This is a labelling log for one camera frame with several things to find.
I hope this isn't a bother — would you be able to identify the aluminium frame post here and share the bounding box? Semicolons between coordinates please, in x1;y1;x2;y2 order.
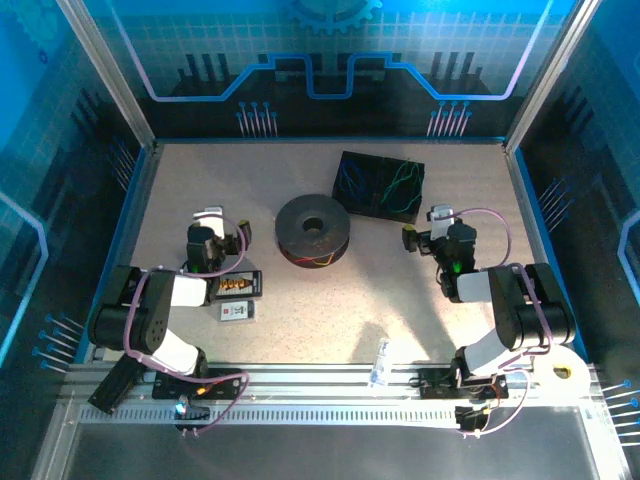
503;0;604;152
54;0;159;151

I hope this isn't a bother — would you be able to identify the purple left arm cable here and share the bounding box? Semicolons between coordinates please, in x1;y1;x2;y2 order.
122;212;251;439

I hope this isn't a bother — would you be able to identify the white tape roll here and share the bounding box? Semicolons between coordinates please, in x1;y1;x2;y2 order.
530;344;591;401

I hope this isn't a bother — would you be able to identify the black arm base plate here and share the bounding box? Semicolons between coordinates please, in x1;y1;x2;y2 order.
417;366;511;401
151;366;245;401

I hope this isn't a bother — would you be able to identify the clear plastic bag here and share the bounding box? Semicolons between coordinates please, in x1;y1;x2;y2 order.
367;337;395;390

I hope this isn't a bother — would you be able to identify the slotted metal cable duct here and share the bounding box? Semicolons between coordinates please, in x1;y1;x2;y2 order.
78;405;464;427

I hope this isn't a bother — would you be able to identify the grey metal base plate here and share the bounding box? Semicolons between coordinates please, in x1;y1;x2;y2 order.
29;399;631;480

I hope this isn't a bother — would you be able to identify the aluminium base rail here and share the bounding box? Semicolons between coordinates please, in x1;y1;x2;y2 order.
62;362;604;404

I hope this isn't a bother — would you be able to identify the blue cable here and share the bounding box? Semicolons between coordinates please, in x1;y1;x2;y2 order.
337;158;370;200

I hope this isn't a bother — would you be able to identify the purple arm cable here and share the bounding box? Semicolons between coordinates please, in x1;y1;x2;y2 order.
122;212;251;439
447;207;555;439

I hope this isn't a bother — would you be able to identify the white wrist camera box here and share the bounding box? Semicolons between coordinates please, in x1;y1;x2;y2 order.
192;205;225;240
427;203;457;240

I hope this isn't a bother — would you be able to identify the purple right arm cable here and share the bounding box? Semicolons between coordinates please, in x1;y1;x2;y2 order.
447;207;555;439

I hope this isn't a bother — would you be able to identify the black divided bin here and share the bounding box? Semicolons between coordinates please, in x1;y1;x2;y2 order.
331;150;426;225

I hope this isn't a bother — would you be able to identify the black cable spool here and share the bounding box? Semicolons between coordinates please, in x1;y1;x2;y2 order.
274;193;351;269

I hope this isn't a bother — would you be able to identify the small white black card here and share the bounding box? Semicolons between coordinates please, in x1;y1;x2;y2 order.
218;299;258;324

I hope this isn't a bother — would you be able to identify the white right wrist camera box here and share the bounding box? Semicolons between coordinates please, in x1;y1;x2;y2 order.
427;203;457;240

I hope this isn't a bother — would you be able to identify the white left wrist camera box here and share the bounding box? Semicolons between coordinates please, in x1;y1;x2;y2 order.
192;205;225;240

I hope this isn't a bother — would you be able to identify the black charging board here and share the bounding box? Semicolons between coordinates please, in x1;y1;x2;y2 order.
208;269;264;303

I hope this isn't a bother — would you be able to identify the black connector box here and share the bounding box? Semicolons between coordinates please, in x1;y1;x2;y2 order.
173;394;211;432
453;403;490;435

